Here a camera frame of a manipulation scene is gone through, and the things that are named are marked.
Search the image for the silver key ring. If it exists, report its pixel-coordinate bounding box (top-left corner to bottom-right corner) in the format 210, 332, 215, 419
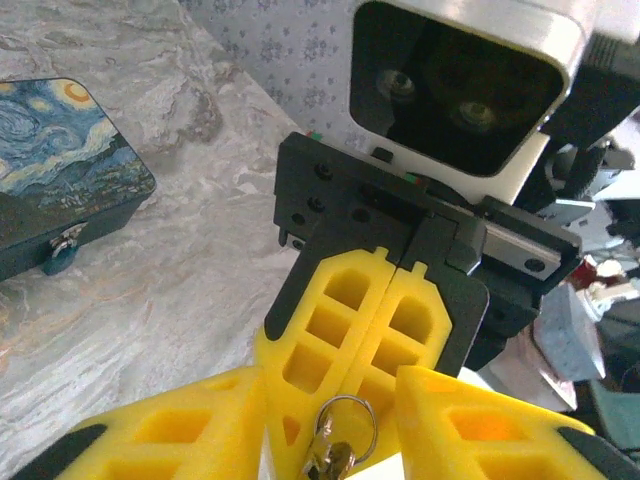
313, 394, 377, 466

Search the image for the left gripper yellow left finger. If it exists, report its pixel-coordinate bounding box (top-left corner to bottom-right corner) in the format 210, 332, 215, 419
4, 367, 267, 480

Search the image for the small silver key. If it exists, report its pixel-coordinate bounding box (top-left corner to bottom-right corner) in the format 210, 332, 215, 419
302, 439, 357, 480

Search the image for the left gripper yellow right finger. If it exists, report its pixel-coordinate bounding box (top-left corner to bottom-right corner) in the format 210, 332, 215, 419
394, 364, 640, 480

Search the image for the small teal padlock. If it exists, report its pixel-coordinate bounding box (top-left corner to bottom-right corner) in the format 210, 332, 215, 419
42, 243, 81, 277

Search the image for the starry night painted box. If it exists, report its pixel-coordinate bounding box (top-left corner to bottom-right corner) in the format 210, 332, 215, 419
0, 77, 157, 284

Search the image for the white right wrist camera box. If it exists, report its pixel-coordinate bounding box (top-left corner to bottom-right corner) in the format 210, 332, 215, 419
348, 0, 599, 205

